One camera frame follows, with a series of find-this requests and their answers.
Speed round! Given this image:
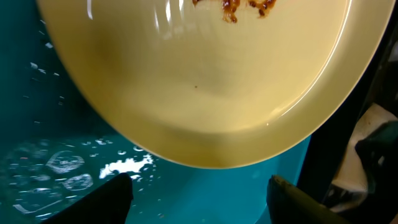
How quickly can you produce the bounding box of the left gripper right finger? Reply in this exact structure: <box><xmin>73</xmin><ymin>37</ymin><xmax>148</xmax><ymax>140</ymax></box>
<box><xmin>267</xmin><ymin>175</ymin><xmax>349</xmax><ymax>224</ymax></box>

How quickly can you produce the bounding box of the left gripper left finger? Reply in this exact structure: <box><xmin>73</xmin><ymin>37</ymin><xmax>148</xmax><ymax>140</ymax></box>
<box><xmin>42</xmin><ymin>173</ymin><xmax>134</xmax><ymax>224</ymax></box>

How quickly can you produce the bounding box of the teal plastic serving tray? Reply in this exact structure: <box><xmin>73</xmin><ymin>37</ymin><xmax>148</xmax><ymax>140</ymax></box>
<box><xmin>1</xmin><ymin>1</ymin><xmax>309</xmax><ymax>223</ymax></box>

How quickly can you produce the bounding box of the yellow-green plate with sauce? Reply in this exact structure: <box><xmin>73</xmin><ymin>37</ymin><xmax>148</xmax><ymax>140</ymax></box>
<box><xmin>37</xmin><ymin>0</ymin><xmax>396</xmax><ymax>169</ymax></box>

